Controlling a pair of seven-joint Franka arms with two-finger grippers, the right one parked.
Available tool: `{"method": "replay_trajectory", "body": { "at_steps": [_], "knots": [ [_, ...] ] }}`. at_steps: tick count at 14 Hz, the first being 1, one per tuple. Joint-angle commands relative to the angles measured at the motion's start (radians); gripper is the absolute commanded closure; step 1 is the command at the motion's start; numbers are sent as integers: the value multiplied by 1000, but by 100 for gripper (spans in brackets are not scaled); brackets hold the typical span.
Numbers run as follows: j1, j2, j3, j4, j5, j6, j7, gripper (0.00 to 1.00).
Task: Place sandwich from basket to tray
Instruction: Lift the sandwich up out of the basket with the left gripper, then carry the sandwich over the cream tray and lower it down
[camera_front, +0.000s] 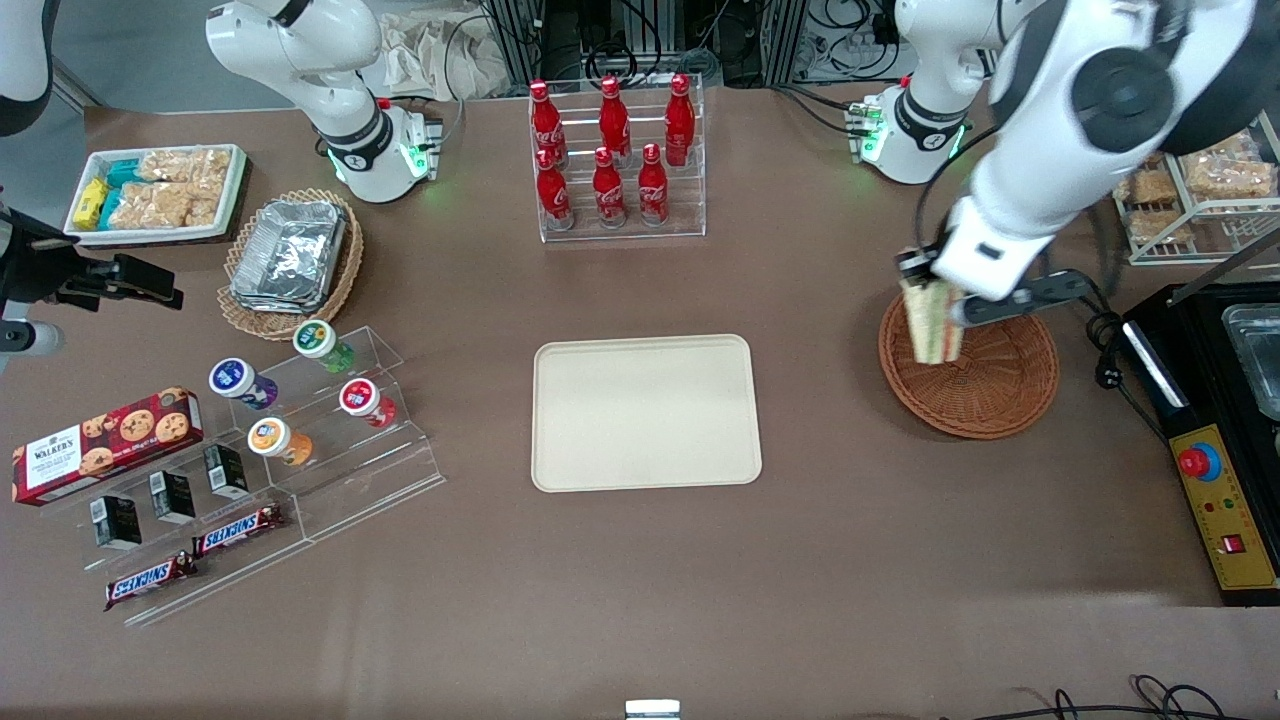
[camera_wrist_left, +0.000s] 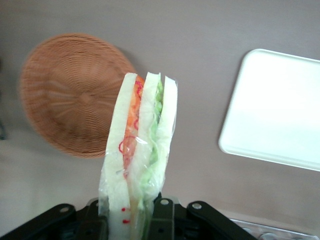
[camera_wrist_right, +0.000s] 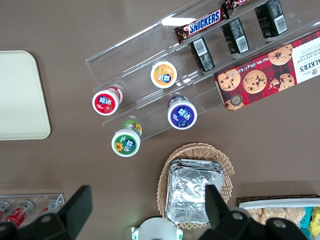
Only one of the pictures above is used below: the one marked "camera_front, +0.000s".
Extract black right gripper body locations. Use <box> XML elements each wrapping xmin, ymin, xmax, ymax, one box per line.
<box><xmin>0</xmin><ymin>210</ymin><xmax>93</xmax><ymax>303</ymax></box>

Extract triangle sandwich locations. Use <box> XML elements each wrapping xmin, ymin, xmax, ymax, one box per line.
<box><xmin>898</xmin><ymin>275</ymin><xmax>967</xmax><ymax>367</ymax></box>

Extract brown round wicker basket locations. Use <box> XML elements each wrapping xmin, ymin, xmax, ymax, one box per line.
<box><xmin>878</xmin><ymin>288</ymin><xmax>1060</xmax><ymax>441</ymax></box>

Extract white rectangular snack tray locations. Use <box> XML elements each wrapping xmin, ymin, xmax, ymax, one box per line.
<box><xmin>64</xmin><ymin>144</ymin><xmax>247</xmax><ymax>239</ymax></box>

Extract light wicker oval basket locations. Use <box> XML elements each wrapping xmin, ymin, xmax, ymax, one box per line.
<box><xmin>217</xmin><ymin>188</ymin><xmax>365</xmax><ymax>342</ymax></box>

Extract beige plastic tray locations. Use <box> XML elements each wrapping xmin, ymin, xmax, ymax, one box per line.
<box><xmin>531</xmin><ymin>334</ymin><xmax>763</xmax><ymax>494</ymax></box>

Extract clear wrapped cookie pack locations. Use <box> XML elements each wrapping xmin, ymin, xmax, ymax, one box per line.
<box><xmin>107</xmin><ymin>180</ymin><xmax>221</xmax><ymax>230</ymax></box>
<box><xmin>138</xmin><ymin>147</ymin><xmax>234</xmax><ymax>201</ymax></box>

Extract stack of foil trays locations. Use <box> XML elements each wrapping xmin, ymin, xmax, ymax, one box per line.
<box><xmin>230</xmin><ymin>200</ymin><xmax>348</xmax><ymax>315</ymax></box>

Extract red Walkers cookie box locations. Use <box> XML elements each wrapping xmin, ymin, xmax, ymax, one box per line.
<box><xmin>11</xmin><ymin>386</ymin><xmax>205</xmax><ymax>507</ymax></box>

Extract wrapped crispy snack pack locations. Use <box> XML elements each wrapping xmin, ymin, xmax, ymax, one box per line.
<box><xmin>1205</xmin><ymin>125</ymin><xmax>1263</xmax><ymax>161</ymax></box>
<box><xmin>1128</xmin><ymin>208</ymin><xmax>1198</xmax><ymax>247</ymax></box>
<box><xmin>1183</xmin><ymin>153</ymin><xmax>1278</xmax><ymax>201</ymax></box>
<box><xmin>1128</xmin><ymin>168</ymin><xmax>1179</xmax><ymax>207</ymax></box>

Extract orange yogurt cup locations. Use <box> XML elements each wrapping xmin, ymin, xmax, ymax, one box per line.
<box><xmin>247</xmin><ymin>417</ymin><xmax>314</xmax><ymax>469</ymax></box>

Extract small black carton box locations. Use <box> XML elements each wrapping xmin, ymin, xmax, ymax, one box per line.
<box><xmin>91</xmin><ymin>495</ymin><xmax>144</xmax><ymax>551</ymax></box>
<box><xmin>203</xmin><ymin>444</ymin><xmax>250</xmax><ymax>501</ymax></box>
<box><xmin>149</xmin><ymin>470</ymin><xmax>197</xmax><ymax>526</ymax></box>

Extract clear acrylic bottle rack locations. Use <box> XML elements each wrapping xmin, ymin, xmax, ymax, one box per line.
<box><xmin>528</xmin><ymin>73</ymin><xmax>708</xmax><ymax>244</ymax></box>

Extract red yogurt cup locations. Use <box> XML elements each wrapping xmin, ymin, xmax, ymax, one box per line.
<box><xmin>338</xmin><ymin>377</ymin><xmax>397</xmax><ymax>429</ymax></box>

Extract Snickers chocolate bar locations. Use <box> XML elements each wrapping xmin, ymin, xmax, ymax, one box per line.
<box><xmin>192</xmin><ymin>503</ymin><xmax>286</xmax><ymax>557</ymax></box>
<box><xmin>104</xmin><ymin>552</ymin><xmax>198</xmax><ymax>612</ymax></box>

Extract red cola bottle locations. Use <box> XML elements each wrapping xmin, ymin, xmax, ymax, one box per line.
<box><xmin>529</xmin><ymin>80</ymin><xmax>568</xmax><ymax>166</ymax></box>
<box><xmin>664</xmin><ymin>73</ymin><xmax>696</xmax><ymax>167</ymax></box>
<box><xmin>598</xmin><ymin>76</ymin><xmax>632</xmax><ymax>161</ymax></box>
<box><xmin>535</xmin><ymin>148</ymin><xmax>574</xmax><ymax>231</ymax></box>
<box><xmin>637</xmin><ymin>143</ymin><xmax>670</xmax><ymax>227</ymax></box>
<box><xmin>592</xmin><ymin>146</ymin><xmax>627</xmax><ymax>229</ymax></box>

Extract metal pan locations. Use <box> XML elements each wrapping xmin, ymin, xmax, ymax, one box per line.
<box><xmin>1220</xmin><ymin>303</ymin><xmax>1280</xmax><ymax>423</ymax></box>

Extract clear acrylic stepped display stand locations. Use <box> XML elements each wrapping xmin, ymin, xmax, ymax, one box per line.
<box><xmin>55</xmin><ymin>325</ymin><xmax>446</xmax><ymax>629</ymax></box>

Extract black appliance with yellow panel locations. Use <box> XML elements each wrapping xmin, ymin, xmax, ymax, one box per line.
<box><xmin>1118</xmin><ymin>230</ymin><xmax>1280</xmax><ymax>608</ymax></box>

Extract crumpled beige cloth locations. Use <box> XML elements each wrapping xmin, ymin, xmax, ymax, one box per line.
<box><xmin>378</xmin><ymin>8</ymin><xmax>513</xmax><ymax>103</ymax></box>

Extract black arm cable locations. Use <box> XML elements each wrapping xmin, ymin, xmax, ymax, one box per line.
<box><xmin>915</xmin><ymin>125</ymin><xmax>996</xmax><ymax>261</ymax></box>

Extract black cable with plug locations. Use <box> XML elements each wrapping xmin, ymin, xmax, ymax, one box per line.
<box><xmin>1085</xmin><ymin>265</ymin><xmax>1173</xmax><ymax>441</ymax></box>

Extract white wire shelf rack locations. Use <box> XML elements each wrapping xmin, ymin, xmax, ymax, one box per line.
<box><xmin>1113</xmin><ymin>105</ymin><xmax>1280</xmax><ymax>267</ymax></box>

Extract black cable bundle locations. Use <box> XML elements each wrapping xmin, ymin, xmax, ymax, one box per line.
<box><xmin>800</xmin><ymin>0</ymin><xmax>901</xmax><ymax>81</ymax></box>

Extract black floor cables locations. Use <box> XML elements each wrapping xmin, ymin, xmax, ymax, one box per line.
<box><xmin>955</xmin><ymin>673</ymin><xmax>1256</xmax><ymax>720</ymax></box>

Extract black equipment frame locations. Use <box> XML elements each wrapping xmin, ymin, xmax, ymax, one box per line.
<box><xmin>478</xmin><ymin>0</ymin><xmax>806</xmax><ymax>89</ymax></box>

